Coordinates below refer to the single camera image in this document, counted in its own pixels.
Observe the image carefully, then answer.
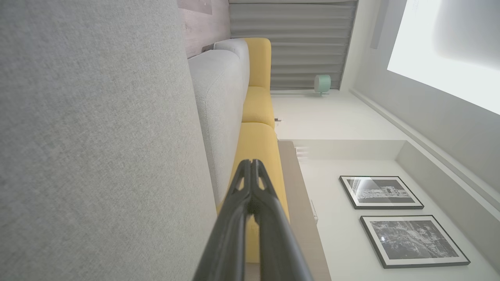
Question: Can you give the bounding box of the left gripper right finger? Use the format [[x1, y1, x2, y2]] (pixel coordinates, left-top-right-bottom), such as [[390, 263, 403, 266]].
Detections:
[[250, 159, 314, 281]]

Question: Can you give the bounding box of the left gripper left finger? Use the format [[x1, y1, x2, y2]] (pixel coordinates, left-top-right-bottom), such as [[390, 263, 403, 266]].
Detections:
[[193, 159, 251, 281]]

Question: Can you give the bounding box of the beige low partition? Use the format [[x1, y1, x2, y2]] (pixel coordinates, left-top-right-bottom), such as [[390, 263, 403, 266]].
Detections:
[[277, 140, 332, 281]]

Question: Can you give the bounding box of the black framed monochrome picture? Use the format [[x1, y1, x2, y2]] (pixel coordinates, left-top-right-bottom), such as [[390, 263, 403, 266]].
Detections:
[[360, 215, 471, 269], [339, 175, 425, 210]]

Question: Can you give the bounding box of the grey sofa seat cushion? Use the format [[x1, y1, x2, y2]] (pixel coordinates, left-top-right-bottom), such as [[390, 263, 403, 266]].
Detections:
[[188, 49, 250, 207], [213, 38, 250, 84]]

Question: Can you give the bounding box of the grey fabric sofa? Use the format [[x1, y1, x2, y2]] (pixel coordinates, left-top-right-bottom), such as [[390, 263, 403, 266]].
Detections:
[[0, 0, 218, 281]]

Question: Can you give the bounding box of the mint green lamp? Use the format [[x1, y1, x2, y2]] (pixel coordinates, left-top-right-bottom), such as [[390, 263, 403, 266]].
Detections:
[[314, 74, 332, 96]]

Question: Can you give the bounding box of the grey pleated curtain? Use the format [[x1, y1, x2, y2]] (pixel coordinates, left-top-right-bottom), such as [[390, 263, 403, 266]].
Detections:
[[229, 0, 359, 91]]

